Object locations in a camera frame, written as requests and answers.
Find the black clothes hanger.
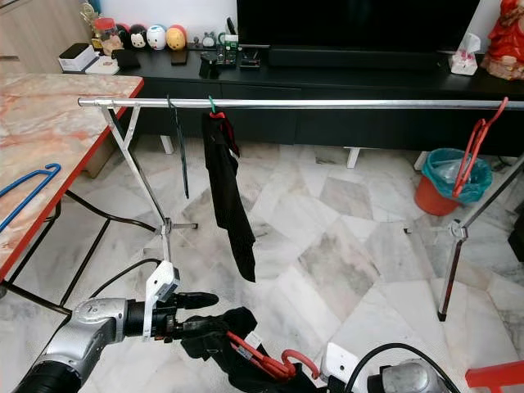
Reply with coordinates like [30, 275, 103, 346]
[165, 95, 192, 201]

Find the red and green clothes hanger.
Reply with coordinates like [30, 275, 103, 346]
[206, 95, 227, 120]

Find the blue clothes hanger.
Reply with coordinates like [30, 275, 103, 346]
[0, 161, 63, 235]

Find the black T-shirt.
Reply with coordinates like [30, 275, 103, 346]
[200, 112, 258, 284]

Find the flat white box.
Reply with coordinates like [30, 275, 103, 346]
[85, 55, 122, 76]

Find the green circuit board device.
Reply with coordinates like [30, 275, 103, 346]
[216, 30, 243, 67]

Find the red bin with green liner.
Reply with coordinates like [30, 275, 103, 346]
[414, 147, 495, 219]

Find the black TV cabinet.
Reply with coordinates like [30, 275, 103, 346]
[65, 50, 524, 157]

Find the white round figure head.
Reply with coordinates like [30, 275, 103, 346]
[145, 24, 168, 52]

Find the black round figure head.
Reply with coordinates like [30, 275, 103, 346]
[126, 24, 149, 51]

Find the small white box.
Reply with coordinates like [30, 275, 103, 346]
[58, 42, 100, 74]

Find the black soundbar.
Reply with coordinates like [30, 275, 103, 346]
[265, 46, 444, 69]

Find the red plastic stool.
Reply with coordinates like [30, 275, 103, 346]
[464, 359, 524, 391]

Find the gold trophy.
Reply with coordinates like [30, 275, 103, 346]
[79, 0, 102, 34]

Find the beige wooden cabinet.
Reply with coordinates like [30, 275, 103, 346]
[0, 0, 100, 77]

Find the black flat television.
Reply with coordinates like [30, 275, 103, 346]
[235, 0, 483, 52]

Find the dark brown sofa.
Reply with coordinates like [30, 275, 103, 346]
[508, 224, 524, 264]

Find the white tissue box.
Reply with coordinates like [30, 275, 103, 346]
[449, 32, 483, 77]

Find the red laughing Buddha statue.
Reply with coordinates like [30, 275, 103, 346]
[481, 0, 524, 81]

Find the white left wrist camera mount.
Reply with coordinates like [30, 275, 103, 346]
[142, 260, 182, 339]

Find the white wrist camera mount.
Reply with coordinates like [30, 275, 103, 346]
[321, 341, 362, 386]
[142, 260, 182, 339]

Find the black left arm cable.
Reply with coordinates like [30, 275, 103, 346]
[89, 257, 161, 300]

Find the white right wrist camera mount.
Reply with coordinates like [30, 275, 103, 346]
[321, 341, 362, 386]

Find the silver clothes rail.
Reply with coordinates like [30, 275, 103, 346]
[77, 96, 524, 323]

